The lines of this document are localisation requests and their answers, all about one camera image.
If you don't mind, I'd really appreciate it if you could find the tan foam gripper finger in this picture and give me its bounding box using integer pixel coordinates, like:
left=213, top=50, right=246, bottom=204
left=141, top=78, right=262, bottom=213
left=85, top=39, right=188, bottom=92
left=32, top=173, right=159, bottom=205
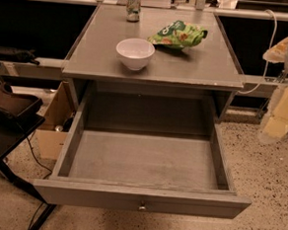
left=258, top=84, right=288, bottom=144

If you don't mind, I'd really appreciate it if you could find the green rice chip bag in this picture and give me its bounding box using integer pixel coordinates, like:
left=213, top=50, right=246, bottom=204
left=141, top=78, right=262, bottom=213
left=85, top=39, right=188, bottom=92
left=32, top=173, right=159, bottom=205
left=147, top=21, right=208, bottom=50

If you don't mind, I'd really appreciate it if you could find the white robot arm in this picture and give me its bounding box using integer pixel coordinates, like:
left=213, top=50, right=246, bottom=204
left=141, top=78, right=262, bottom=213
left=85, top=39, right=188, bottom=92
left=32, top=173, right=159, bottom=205
left=258, top=37, right=288, bottom=143

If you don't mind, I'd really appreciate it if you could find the metal drawer knob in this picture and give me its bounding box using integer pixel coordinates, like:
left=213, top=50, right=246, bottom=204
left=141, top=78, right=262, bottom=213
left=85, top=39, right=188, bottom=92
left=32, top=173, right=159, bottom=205
left=137, top=201, right=146, bottom=212

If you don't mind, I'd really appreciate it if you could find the open grey top drawer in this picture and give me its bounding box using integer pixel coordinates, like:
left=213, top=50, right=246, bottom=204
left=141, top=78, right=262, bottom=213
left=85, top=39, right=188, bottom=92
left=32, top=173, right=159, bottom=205
left=31, top=77, right=260, bottom=221

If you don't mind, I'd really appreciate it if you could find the grey wooden cabinet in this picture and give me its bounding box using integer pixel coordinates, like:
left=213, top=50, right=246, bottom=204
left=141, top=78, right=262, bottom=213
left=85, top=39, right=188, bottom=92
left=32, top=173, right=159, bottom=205
left=58, top=1, right=250, bottom=124

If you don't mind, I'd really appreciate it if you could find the white ceramic bowl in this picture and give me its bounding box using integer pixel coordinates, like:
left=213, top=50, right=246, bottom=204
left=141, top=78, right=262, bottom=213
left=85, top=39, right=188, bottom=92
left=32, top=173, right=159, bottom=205
left=116, top=38, right=156, bottom=71

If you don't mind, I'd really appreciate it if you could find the green soda can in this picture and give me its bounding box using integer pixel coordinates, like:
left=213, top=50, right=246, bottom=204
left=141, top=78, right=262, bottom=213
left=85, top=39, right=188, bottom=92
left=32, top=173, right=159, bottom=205
left=126, top=0, right=141, bottom=23

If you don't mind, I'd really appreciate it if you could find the cardboard box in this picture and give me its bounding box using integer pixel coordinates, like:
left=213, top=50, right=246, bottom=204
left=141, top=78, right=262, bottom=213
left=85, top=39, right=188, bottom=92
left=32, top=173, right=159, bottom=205
left=36, top=82, right=75, bottom=160

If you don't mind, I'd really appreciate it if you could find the black stand with tray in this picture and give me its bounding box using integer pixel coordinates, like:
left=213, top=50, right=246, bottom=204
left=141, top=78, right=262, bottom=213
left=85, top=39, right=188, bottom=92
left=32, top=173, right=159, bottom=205
left=0, top=80, right=55, bottom=230

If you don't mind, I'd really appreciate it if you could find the black floor cable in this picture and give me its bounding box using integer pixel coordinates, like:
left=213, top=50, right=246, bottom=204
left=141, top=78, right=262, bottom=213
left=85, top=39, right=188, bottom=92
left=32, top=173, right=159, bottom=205
left=19, top=136, right=55, bottom=230

